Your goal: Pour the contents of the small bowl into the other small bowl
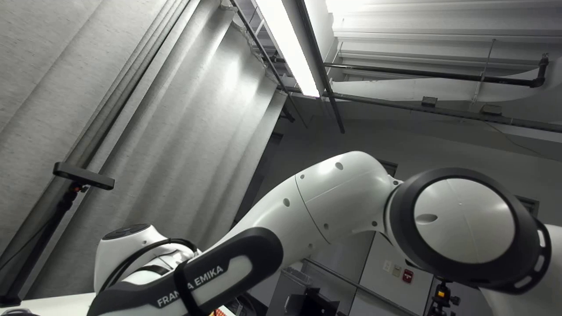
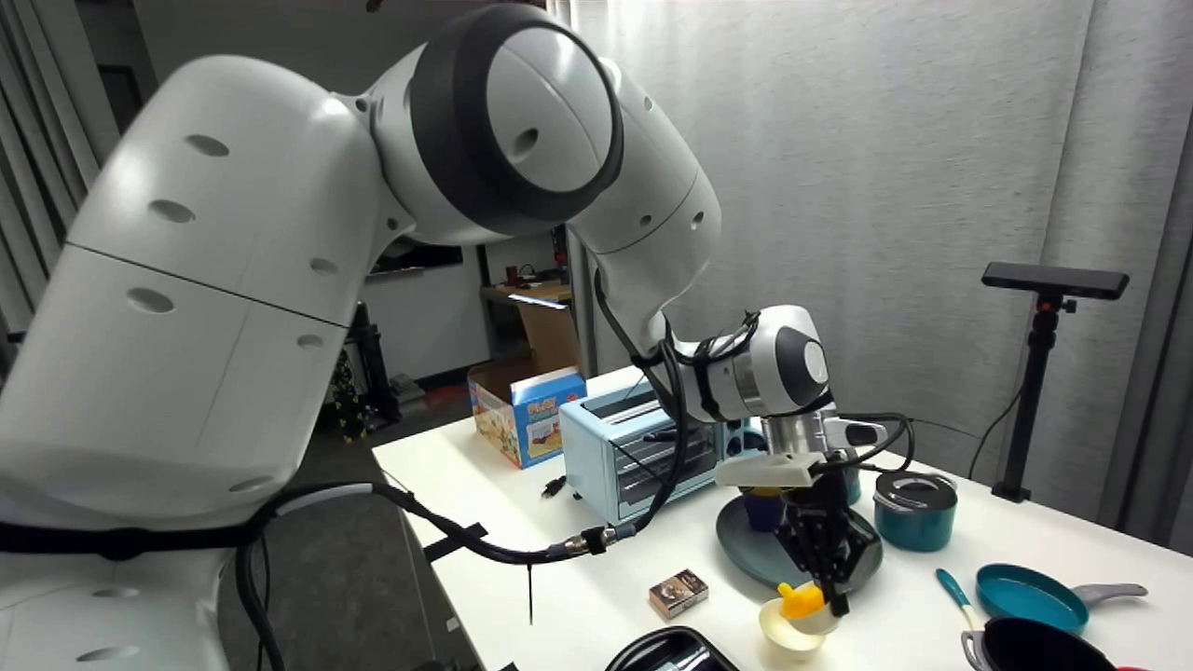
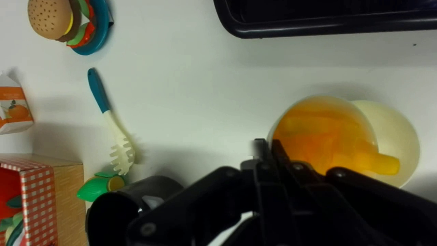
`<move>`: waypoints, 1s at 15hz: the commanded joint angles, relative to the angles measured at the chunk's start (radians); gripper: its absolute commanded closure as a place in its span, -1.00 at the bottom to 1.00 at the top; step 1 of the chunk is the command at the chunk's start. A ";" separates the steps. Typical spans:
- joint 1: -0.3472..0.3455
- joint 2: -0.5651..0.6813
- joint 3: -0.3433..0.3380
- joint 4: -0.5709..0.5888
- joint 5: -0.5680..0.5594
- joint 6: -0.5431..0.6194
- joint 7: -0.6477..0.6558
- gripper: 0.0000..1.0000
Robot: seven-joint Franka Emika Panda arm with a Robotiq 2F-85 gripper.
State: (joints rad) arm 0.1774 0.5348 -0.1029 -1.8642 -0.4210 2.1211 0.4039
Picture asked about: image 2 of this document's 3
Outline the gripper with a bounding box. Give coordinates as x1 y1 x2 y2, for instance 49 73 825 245
779 483 855 619

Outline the small white bowl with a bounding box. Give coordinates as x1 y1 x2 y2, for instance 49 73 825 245
790 602 842 637

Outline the small cream bowl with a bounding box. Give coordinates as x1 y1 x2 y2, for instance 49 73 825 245
759 597 827 654

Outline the yellow toy food piece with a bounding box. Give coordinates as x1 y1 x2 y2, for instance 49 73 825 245
778 582 827 622

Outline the dark grey-blue plate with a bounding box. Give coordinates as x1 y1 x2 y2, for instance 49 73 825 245
715 493 884 592

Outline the small blue cup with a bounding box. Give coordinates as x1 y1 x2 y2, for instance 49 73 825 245
742 486 788 533

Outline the teal pot with lid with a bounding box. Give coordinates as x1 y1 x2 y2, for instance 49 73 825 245
872 470 959 554

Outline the small brown box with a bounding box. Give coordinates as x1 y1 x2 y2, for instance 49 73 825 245
649 568 710 622

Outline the black tray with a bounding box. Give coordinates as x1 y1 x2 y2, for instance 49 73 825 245
605 625 743 671

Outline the teal frying pan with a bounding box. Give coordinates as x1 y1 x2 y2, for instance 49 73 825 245
975 563 1150 636

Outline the black pot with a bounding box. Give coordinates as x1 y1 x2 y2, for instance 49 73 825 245
961 616 1119 671

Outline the light blue toy toaster oven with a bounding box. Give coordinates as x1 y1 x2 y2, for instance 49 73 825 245
558 377 767 526

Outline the colourful cardboard toy box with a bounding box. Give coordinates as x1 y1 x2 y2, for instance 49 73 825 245
467 364 589 470

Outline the brown cardboard box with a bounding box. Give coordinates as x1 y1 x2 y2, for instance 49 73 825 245
515 302 583 376

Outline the strip of black tape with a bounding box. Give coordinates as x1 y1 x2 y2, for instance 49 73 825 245
423 523 489 564

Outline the wooden desk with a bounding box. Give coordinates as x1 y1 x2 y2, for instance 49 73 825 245
479 278 574 310

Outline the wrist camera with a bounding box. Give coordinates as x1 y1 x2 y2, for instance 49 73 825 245
715 453 827 489

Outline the teal handled utensil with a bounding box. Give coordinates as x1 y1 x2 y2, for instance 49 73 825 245
935 568 981 632

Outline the black cable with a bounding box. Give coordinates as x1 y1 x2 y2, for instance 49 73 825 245
967 380 1026 482

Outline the camera on tripod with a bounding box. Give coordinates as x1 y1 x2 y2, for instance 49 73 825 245
980 261 1131 505

